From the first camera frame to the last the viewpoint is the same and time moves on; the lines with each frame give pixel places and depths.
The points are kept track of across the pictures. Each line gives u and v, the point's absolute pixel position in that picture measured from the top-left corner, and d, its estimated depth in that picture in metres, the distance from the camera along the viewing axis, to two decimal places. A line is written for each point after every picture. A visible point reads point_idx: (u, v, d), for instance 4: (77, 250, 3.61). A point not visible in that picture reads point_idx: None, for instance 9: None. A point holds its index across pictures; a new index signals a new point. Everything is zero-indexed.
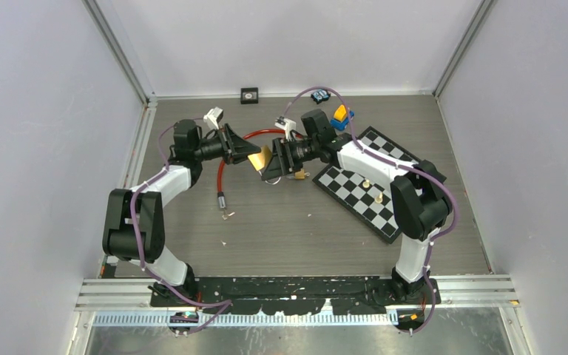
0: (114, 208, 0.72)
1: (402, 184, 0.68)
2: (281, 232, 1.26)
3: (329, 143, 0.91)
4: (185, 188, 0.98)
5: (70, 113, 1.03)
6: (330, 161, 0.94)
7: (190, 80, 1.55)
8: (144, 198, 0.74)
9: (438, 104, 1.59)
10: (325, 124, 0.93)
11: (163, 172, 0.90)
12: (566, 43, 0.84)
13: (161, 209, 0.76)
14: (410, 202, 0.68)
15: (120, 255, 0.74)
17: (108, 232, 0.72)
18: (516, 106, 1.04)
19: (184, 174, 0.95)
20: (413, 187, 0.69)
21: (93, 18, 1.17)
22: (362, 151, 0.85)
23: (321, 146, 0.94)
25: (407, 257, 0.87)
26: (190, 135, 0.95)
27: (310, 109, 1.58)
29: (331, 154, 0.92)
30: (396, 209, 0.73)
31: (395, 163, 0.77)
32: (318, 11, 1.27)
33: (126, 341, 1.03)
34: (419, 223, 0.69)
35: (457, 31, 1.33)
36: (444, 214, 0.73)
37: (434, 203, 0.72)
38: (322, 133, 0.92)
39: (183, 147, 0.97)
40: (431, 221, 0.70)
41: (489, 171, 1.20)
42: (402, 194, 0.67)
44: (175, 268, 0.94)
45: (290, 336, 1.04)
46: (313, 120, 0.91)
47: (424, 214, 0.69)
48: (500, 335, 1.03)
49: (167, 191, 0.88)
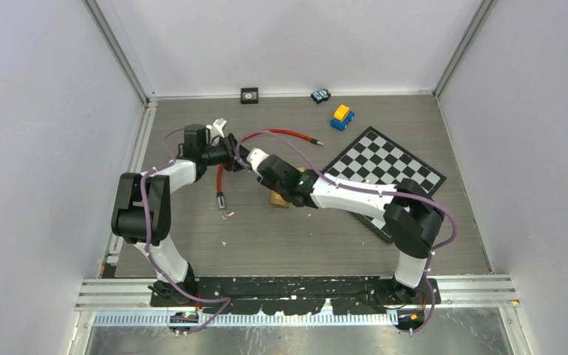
0: (124, 188, 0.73)
1: (396, 212, 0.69)
2: (281, 232, 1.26)
3: (299, 187, 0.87)
4: (189, 183, 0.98)
5: (70, 113, 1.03)
6: (305, 202, 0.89)
7: (190, 80, 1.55)
8: (153, 180, 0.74)
9: (438, 104, 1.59)
10: (285, 168, 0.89)
11: (170, 163, 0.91)
12: (565, 43, 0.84)
13: (170, 193, 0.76)
14: (407, 225, 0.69)
15: (128, 234, 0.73)
17: (117, 211, 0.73)
18: (516, 107, 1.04)
19: (191, 168, 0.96)
20: (405, 211, 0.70)
21: (93, 18, 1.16)
22: (336, 186, 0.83)
23: (290, 191, 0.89)
25: (408, 267, 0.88)
26: (199, 136, 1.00)
27: (311, 108, 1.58)
29: (304, 195, 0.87)
30: (399, 237, 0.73)
31: (378, 192, 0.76)
32: (318, 10, 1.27)
33: (126, 341, 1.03)
34: (424, 243, 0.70)
35: (457, 31, 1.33)
36: (441, 222, 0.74)
37: (430, 217, 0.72)
38: (286, 177, 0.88)
39: (191, 147, 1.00)
40: (433, 236, 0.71)
41: (489, 171, 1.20)
42: (399, 221, 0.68)
44: (180, 259, 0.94)
45: (290, 336, 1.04)
46: (271, 167, 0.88)
47: (425, 233, 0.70)
48: (500, 335, 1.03)
49: (174, 180, 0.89)
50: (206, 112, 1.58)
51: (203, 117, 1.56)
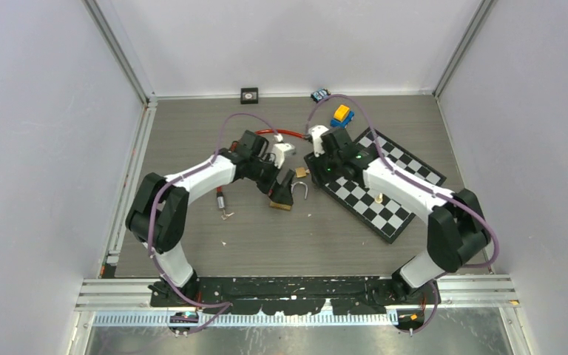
0: (144, 192, 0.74)
1: (442, 217, 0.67)
2: (280, 232, 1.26)
3: (355, 160, 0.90)
4: (225, 182, 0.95)
5: (70, 113, 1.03)
6: (355, 177, 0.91)
7: (190, 80, 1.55)
8: (172, 192, 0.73)
9: (438, 104, 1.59)
10: (345, 140, 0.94)
11: (206, 164, 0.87)
12: (566, 44, 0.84)
13: (185, 207, 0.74)
14: (449, 235, 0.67)
15: (136, 234, 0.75)
17: (132, 211, 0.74)
18: (516, 107, 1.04)
19: (228, 170, 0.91)
20: (453, 220, 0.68)
21: (93, 18, 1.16)
22: (391, 172, 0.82)
23: (344, 161, 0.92)
25: (419, 266, 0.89)
26: (255, 142, 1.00)
27: (311, 108, 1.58)
29: (356, 168, 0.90)
30: (433, 242, 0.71)
31: (432, 191, 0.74)
32: (318, 11, 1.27)
33: (126, 341, 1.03)
34: (457, 257, 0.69)
35: (458, 31, 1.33)
36: (481, 245, 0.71)
37: (474, 236, 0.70)
38: (345, 148, 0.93)
39: (244, 147, 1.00)
40: (469, 256, 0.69)
41: (489, 171, 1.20)
42: (442, 226, 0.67)
44: (181, 270, 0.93)
45: (290, 336, 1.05)
46: (333, 135, 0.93)
47: (463, 249, 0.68)
48: (500, 335, 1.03)
49: (205, 184, 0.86)
50: (206, 113, 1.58)
51: (203, 117, 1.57)
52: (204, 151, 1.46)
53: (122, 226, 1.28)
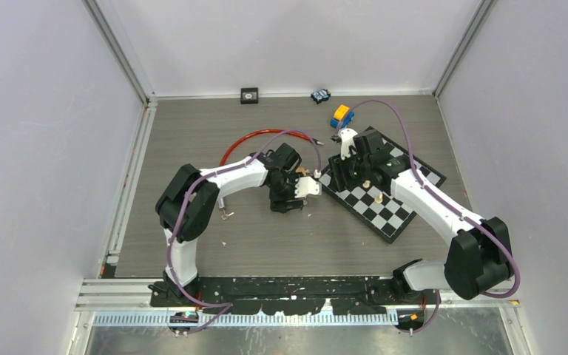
0: (178, 181, 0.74)
1: (467, 242, 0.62)
2: (280, 232, 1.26)
3: (384, 166, 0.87)
4: (254, 186, 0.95)
5: (70, 113, 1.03)
6: (381, 185, 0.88)
7: (190, 80, 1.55)
8: (205, 186, 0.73)
9: (438, 104, 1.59)
10: (377, 145, 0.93)
11: (241, 165, 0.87)
12: (566, 43, 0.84)
13: (214, 202, 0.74)
14: (470, 262, 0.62)
15: (163, 219, 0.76)
17: (163, 197, 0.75)
18: (516, 107, 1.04)
19: (260, 174, 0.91)
20: (478, 248, 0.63)
21: (93, 18, 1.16)
22: (421, 187, 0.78)
23: (373, 166, 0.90)
25: (426, 274, 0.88)
26: (291, 155, 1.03)
27: (311, 109, 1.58)
29: (384, 176, 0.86)
30: (451, 263, 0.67)
31: (461, 214, 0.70)
32: (318, 11, 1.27)
33: (126, 340, 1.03)
34: (473, 285, 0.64)
35: (458, 31, 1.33)
36: (501, 277, 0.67)
37: (495, 266, 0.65)
38: (376, 154, 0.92)
39: (279, 157, 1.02)
40: (485, 286, 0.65)
41: (489, 171, 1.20)
42: (466, 254, 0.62)
44: (189, 266, 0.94)
45: (290, 336, 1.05)
46: (365, 138, 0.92)
47: (482, 278, 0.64)
48: (500, 335, 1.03)
49: (235, 183, 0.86)
50: (205, 113, 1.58)
51: (203, 117, 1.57)
52: (203, 151, 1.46)
53: (122, 226, 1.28)
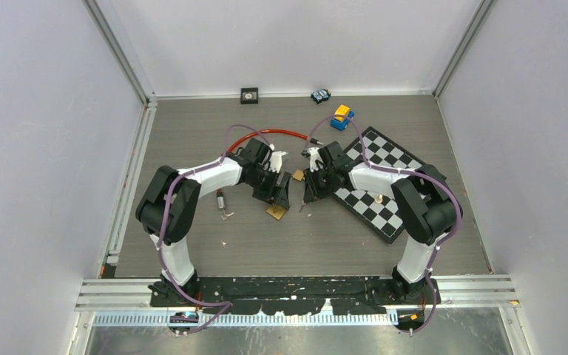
0: (157, 183, 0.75)
1: (404, 186, 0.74)
2: (280, 232, 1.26)
3: (344, 168, 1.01)
4: (231, 184, 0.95)
5: (70, 112, 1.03)
6: (345, 183, 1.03)
7: (190, 79, 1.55)
8: (184, 183, 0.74)
9: (438, 104, 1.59)
10: (338, 152, 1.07)
11: (214, 164, 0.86)
12: (567, 43, 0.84)
13: (196, 200, 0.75)
14: (413, 203, 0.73)
15: (146, 224, 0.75)
17: (144, 201, 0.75)
18: (516, 107, 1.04)
19: (235, 171, 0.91)
20: (416, 191, 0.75)
21: (93, 17, 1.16)
22: (369, 167, 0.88)
23: (336, 169, 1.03)
25: (411, 258, 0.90)
26: (260, 149, 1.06)
27: (310, 109, 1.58)
29: (346, 177, 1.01)
30: (405, 217, 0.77)
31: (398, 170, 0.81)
32: (318, 11, 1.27)
33: (126, 340, 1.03)
34: (427, 228, 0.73)
35: (458, 30, 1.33)
36: (454, 217, 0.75)
37: (441, 206, 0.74)
38: (336, 160, 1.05)
39: (249, 153, 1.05)
40: (440, 227, 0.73)
41: (489, 171, 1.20)
42: (404, 194, 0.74)
44: (183, 268, 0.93)
45: (290, 336, 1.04)
46: (327, 149, 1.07)
47: (433, 219, 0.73)
48: (500, 335, 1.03)
49: (211, 183, 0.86)
50: (205, 113, 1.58)
51: (203, 117, 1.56)
52: (203, 151, 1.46)
53: (122, 226, 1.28)
